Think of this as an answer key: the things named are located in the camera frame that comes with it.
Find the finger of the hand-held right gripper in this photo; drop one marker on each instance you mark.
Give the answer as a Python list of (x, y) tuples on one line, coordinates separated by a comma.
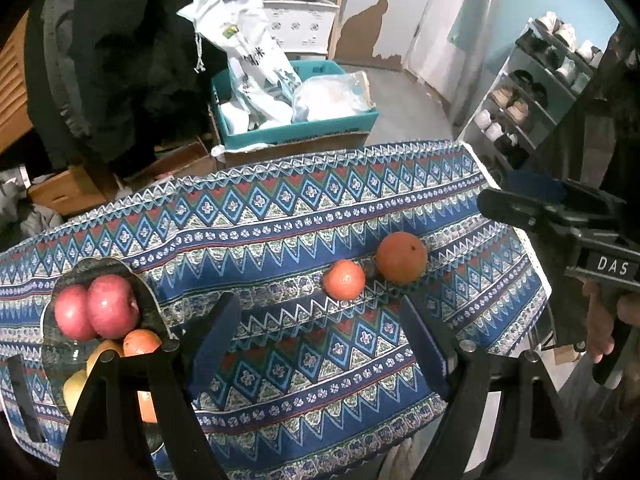
[(535, 185), (520, 210)]

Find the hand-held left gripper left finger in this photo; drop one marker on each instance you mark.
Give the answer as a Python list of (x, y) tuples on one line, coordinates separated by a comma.
[(215, 340)]

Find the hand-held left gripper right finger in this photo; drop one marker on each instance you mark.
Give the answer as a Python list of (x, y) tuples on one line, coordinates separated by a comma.
[(425, 340)]

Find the clear glass bowl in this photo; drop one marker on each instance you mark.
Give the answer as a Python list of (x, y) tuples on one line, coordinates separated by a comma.
[(150, 305)]

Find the large orange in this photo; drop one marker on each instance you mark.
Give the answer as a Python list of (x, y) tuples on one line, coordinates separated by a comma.
[(401, 258)]

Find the small tangerine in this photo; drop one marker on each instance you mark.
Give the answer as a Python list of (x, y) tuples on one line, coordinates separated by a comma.
[(345, 279)]

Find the red apple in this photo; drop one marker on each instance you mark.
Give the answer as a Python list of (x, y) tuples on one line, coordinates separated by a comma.
[(72, 315), (112, 305)]

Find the person's right hand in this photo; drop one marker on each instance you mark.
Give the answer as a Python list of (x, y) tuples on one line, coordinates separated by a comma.
[(600, 325)]

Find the small orange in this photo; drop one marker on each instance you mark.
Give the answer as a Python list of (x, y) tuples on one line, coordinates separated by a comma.
[(142, 342), (147, 407)]

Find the rows of shoes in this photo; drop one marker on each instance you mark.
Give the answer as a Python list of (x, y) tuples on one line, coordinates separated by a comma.
[(517, 110)]

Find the metal shoe rack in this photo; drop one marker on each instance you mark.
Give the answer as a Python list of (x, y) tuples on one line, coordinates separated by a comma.
[(480, 105)]

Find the blue patterned tablecloth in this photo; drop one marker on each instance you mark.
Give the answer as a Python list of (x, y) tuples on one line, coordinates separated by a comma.
[(280, 210)]

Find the white door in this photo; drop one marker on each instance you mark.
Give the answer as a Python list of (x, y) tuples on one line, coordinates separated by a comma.
[(450, 35)]

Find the black rectangular strip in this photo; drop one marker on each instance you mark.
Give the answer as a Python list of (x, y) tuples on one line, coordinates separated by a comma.
[(22, 400)]

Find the brown cardboard box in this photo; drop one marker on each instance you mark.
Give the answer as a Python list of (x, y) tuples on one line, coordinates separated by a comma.
[(65, 187)]

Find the clear plastic bag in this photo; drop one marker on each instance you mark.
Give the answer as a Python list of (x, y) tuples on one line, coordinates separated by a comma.
[(330, 97)]

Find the teal cardboard box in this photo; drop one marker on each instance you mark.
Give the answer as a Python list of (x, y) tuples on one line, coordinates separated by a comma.
[(300, 132)]

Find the white patterned cabinet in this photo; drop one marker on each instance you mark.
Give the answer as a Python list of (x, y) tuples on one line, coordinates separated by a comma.
[(300, 25)]

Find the white printed rice bag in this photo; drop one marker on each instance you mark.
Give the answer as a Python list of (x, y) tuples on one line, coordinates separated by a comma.
[(250, 55)]

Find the black hanging coat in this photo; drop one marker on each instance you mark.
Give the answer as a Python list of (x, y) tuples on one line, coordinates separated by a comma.
[(130, 60)]

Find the wooden shelf frame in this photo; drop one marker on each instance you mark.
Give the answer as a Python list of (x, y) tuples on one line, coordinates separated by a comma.
[(340, 10)]

